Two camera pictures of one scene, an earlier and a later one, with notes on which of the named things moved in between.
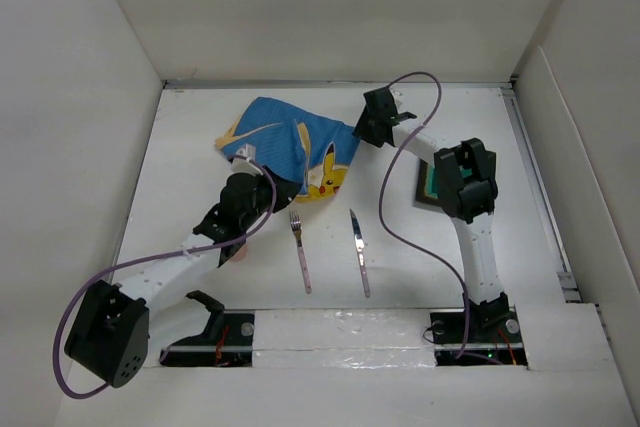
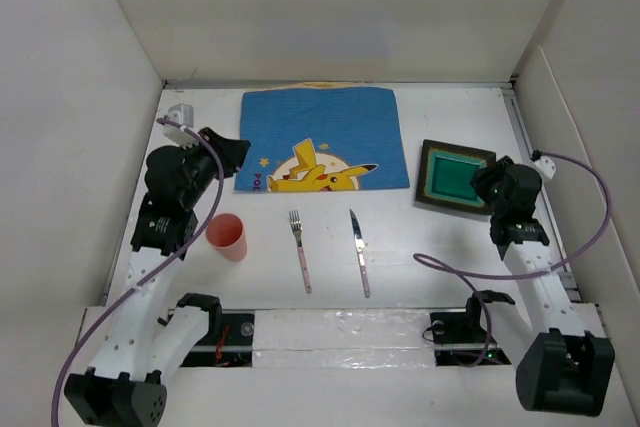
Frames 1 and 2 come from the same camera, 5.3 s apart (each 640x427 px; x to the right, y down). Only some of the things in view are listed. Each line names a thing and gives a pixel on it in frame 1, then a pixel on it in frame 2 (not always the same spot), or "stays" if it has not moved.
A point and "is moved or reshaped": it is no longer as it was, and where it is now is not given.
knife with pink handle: (360, 245) stays
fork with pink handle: (295, 223) stays
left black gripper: (284, 191) to (231, 151)
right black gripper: (362, 130) to (483, 177)
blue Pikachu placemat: (315, 150) is moved or reshaped
